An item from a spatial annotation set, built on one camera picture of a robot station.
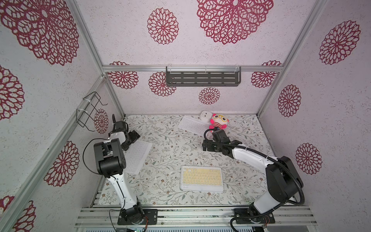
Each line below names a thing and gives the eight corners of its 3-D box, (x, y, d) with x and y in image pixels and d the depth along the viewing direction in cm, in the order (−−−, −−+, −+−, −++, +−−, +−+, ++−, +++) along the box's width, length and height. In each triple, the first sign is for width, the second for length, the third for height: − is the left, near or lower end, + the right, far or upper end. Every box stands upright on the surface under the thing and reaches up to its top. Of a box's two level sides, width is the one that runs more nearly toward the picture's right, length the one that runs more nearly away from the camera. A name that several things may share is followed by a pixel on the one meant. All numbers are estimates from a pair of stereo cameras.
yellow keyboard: (179, 191, 84) (179, 190, 82) (180, 167, 94) (180, 165, 92) (224, 191, 84) (225, 190, 82) (220, 167, 94) (221, 165, 92)
